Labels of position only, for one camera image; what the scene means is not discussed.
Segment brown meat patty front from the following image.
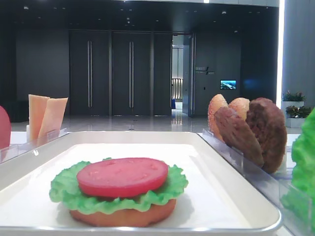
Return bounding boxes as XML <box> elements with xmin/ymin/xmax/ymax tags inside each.
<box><xmin>214</xmin><ymin>107</ymin><xmax>264</xmax><ymax>167</ymax></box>

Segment brown meat patty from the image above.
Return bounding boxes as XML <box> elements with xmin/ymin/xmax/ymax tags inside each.
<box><xmin>246</xmin><ymin>97</ymin><xmax>287</xmax><ymax>174</ymax></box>
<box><xmin>214</xmin><ymin>107</ymin><xmax>264</xmax><ymax>167</ymax></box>

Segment red tomato slice on stack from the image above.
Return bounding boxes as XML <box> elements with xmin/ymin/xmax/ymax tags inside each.
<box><xmin>76</xmin><ymin>157</ymin><xmax>168</xmax><ymax>198</ymax></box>

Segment orange cheese slice right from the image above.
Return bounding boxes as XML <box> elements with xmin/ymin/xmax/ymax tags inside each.
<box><xmin>38</xmin><ymin>98</ymin><xmax>68</xmax><ymax>138</ymax></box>

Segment orange cheese slice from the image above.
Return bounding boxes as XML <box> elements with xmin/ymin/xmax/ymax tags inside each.
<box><xmin>29</xmin><ymin>94</ymin><xmax>50</xmax><ymax>141</ymax></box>
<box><xmin>38</xmin><ymin>98</ymin><xmax>68</xmax><ymax>138</ymax></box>

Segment brown meat patty rear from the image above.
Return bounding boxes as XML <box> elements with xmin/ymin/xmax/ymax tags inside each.
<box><xmin>246</xmin><ymin>97</ymin><xmax>287</xmax><ymax>174</ymax></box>

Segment green lettuce leaf on stack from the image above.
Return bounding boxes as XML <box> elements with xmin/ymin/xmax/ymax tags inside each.
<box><xmin>49</xmin><ymin>161</ymin><xmax>189</xmax><ymax>214</ymax></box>

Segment orange cheese slice left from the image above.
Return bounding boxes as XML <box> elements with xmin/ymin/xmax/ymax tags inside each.
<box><xmin>29</xmin><ymin>94</ymin><xmax>50</xmax><ymax>141</ymax></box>

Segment red tomato slice in holder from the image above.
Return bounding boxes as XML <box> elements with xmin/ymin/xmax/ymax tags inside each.
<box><xmin>0</xmin><ymin>106</ymin><xmax>11</xmax><ymax>149</ymax></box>

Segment green lettuce leaf in holder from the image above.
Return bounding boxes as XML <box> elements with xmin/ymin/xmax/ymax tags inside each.
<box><xmin>282</xmin><ymin>110</ymin><xmax>315</xmax><ymax>233</ymax></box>

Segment sesame bun left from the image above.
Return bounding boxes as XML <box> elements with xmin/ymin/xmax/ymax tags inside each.
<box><xmin>208</xmin><ymin>94</ymin><xmax>228</xmax><ymax>142</ymax></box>

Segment sesame bun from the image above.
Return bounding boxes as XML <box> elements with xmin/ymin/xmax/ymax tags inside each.
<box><xmin>228</xmin><ymin>97</ymin><xmax>250</xmax><ymax>120</ymax></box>
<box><xmin>208</xmin><ymin>94</ymin><xmax>228</xmax><ymax>142</ymax></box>

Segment dark double doors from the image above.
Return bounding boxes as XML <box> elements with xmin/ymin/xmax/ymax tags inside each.
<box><xmin>69</xmin><ymin>30</ymin><xmax>172</xmax><ymax>116</ymax></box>

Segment sesame bun right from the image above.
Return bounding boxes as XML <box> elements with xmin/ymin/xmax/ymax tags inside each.
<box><xmin>228</xmin><ymin>97</ymin><xmax>250</xmax><ymax>120</ymax></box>

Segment bottom bun slice on tray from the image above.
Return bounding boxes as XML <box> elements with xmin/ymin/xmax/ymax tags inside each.
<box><xmin>70</xmin><ymin>199</ymin><xmax>177</xmax><ymax>227</ymax></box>

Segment white rectangular tray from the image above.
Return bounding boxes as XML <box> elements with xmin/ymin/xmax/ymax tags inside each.
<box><xmin>0</xmin><ymin>131</ymin><xmax>282</xmax><ymax>236</ymax></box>

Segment potted flower planter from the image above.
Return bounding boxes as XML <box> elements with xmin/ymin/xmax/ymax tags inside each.
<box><xmin>281</xmin><ymin>91</ymin><xmax>312</xmax><ymax>128</ymax></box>

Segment clear acrylic rack right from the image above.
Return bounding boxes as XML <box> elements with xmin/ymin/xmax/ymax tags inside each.
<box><xmin>200</xmin><ymin>130</ymin><xmax>315</xmax><ymax>236</ymax></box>

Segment clear acrylic rack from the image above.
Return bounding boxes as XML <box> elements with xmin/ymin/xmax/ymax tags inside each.
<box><xmin>200</xmin><ymin>130</ymin><xmax>315</xmax><ymax>236</ymax></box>
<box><xmin>0</xmin><ymin>125</ymin><xmax>69</xmax><ymax>163</ymax></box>

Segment clear acrylic rack left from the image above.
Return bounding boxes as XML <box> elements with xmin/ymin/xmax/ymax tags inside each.
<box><xmin>0</xmin><ymin>125</ymin><xmax>69</xmax><ymax>163</ymax></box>

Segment wall display screen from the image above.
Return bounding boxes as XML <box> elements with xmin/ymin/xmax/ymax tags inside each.
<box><xmin>220</xmin><ymin>80</ymin><xmax>236</xmax><ymax>90</ymax></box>

